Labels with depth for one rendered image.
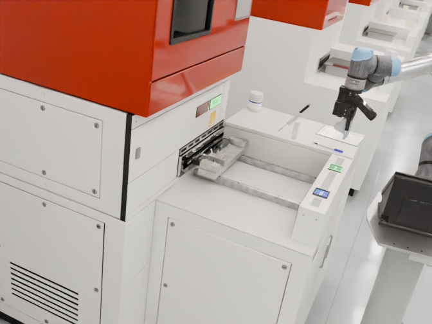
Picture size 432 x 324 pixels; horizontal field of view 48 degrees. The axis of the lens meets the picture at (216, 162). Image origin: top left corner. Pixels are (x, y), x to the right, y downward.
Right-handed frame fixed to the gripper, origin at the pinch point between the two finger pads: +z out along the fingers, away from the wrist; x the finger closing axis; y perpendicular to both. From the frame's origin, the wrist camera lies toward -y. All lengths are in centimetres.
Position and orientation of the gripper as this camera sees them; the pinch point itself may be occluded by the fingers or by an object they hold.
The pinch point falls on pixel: (346, 136)
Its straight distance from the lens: 202.1
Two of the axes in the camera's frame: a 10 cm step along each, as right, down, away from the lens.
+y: -9.0, -2.9, 3.2
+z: -1.4, 8.9, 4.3
